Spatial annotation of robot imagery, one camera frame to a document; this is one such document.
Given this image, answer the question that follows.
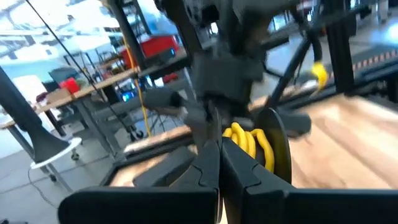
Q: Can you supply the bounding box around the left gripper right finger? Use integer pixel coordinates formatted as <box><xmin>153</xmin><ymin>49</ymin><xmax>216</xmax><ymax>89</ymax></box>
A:
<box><xmin>221</xmin><ymin>138</ymin><xmax>398</xmax><ymax>224</ymax></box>

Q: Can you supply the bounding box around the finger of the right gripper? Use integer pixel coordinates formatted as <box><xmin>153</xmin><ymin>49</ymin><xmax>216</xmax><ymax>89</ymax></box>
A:
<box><xmin>276</xmin><ymin>108</ymin><xmax>312</xmax><ymax>138</ymax></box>
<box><xmin>142</xmin><ymin>88</ymin><xmax>218</xmax><ymax>147</ymax></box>

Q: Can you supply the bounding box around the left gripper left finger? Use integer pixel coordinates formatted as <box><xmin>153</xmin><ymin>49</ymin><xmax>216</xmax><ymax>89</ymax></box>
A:
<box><xmin>57</xmin><ymin>139</ymin><xmax>221</xmax><ymax>224</ymax></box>

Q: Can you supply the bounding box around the black cord spool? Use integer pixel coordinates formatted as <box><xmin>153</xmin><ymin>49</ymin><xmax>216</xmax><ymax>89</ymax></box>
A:
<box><xmin>205</xmin><ymin>102</ymin><xmax>293</xmax><ymax>185</ymax></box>

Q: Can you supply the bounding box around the yellow cord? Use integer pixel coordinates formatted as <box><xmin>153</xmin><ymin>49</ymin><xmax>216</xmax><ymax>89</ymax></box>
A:
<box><xmin>221</xmin><ymin>121</ymin><xmax>276</xmax><ymax>174</ymax></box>

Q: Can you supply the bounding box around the computer with blue lights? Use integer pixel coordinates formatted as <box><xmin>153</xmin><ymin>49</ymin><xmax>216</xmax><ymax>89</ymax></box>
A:
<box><xmin>119</xmin><ymin>88</ymin><xmax>137</xmax><ymax>103</ymax></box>

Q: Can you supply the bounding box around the red box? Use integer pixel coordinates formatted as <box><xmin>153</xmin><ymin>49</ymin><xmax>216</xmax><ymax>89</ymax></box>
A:
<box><xmin>119</xmin><ymin>48</ymin><xmax>141</xmax><ymax>70</ymax></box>

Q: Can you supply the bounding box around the red toolbox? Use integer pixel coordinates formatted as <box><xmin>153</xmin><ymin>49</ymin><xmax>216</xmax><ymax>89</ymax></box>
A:
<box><xmin>139</xmin><ymin>34</ymin><xmax>181</xmax><ymax>60</ymax></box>

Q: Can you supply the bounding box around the yellow tape tag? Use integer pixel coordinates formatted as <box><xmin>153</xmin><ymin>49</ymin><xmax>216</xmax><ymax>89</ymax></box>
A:
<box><xmin>310</xmin><ymin>61</ymin><xmax>329</xmax><ymax>91</ymax></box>

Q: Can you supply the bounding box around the wooden work bench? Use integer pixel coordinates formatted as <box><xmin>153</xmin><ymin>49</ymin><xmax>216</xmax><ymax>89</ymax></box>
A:
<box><xmin>0</xmin><ymin>55</ymin><xmax>193</xmax><ymax>138</ymax></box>

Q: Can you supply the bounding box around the small red bin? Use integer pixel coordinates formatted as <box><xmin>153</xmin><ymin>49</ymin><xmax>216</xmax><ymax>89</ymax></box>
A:
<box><xmin>58</xmin><ymin>77</ymin><xmax>81</xmax><ymax>95</ymax></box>

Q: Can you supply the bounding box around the cardboard box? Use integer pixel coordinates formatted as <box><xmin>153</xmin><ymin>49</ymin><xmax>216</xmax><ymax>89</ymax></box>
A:
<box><xmin>45</xmin><ymin>88</ymin><xmax>73</xmax><ymax>104</ymax></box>

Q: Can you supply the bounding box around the black stand white disc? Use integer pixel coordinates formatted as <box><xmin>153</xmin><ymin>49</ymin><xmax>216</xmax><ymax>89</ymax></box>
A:
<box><xmin>0</xmin><ymin>67</ymin><xmax>83</xmax><ymax>170</ymax></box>

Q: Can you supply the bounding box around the orange-yellow power cable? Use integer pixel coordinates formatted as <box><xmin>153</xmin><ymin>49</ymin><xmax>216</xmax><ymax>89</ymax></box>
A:
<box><xmin>122</xmin><ymin>36</ymin><xmax>152</xmax><ymax>138</ymax></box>

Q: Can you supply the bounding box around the thin black taut cable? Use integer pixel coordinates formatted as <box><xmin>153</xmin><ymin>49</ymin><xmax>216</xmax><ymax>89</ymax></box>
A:
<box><xmin>24</xmin><ymin>0</ymin><xmax>133</xmax><ymax>133</ymax></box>

